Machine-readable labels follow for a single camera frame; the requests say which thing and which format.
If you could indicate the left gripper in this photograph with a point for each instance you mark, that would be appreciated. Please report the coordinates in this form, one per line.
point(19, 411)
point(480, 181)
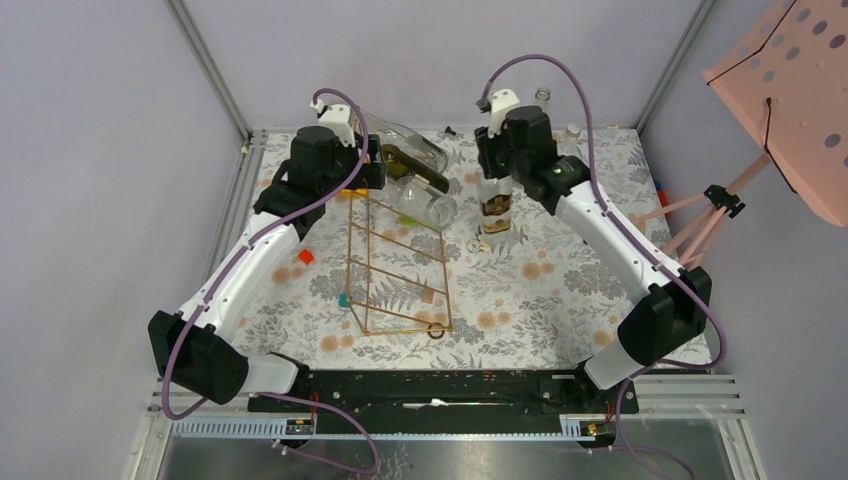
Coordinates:
point(372, 174)

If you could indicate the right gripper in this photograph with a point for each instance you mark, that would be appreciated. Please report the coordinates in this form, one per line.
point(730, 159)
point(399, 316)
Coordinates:
point(487, 138)

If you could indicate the clear tall bottle black label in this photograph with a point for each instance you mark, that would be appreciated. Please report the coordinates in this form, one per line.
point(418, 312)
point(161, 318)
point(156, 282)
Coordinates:
point(541, 99)

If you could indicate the clear whisky bottle black cap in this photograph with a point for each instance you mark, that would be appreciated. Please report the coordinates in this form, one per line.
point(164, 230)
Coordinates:
point(495, 202)

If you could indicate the dark green wine bottle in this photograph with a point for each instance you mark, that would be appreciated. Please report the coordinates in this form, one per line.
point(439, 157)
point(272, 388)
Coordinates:
point(401, 164)

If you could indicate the clear round silver-cap bottle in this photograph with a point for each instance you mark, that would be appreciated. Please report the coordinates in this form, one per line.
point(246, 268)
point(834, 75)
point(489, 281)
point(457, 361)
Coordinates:
point(425, 204)

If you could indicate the clear bottle dark green label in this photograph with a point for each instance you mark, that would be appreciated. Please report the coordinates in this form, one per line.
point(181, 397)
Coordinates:
point(570, 145)

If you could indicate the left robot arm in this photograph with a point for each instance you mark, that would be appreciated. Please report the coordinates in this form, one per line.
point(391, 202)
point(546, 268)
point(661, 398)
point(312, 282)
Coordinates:
point(192, 347)

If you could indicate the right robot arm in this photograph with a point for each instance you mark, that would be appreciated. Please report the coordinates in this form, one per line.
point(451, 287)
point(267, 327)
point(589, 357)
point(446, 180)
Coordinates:
point(668, 299)

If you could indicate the clear top wine bottle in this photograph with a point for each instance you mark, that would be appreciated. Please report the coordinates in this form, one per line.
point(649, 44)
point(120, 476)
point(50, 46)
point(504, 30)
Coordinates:
point(407, 140)

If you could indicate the red block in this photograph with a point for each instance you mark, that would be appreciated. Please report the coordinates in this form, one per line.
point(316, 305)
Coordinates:
point(306, 256)

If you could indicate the green flat piece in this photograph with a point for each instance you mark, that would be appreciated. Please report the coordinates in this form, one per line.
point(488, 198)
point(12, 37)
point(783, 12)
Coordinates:
point(408, 221)

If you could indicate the white poker chip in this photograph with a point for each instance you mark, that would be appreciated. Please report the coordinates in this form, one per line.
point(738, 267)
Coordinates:
point(473, 245)

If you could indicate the floral table mat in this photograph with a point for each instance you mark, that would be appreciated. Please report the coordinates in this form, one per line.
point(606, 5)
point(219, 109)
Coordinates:
point(539, 299)

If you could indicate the cork cube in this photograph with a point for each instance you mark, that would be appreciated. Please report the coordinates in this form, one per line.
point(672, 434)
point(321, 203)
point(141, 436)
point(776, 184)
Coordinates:
point(427, 295)

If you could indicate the pink music stand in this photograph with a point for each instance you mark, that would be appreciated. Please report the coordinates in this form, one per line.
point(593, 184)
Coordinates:
point(785, 82)

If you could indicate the gold wire wine rack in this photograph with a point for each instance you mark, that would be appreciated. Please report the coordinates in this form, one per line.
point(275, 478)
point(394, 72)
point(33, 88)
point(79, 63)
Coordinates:
point(387, 267)

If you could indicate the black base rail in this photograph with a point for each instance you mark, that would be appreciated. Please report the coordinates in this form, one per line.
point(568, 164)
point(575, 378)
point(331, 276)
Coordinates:
point(449, 402)

